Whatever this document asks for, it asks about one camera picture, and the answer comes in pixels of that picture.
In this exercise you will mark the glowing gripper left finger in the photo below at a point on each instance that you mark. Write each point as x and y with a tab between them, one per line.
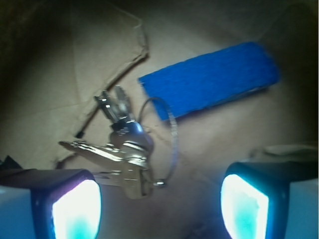
49	204

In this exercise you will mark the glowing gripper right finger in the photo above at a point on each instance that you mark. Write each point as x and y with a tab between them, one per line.
271	200

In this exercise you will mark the silver key bunch with ring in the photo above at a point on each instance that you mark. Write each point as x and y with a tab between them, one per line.
125	160

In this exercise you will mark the blue rectangular block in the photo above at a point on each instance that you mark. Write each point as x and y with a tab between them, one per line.
212	79

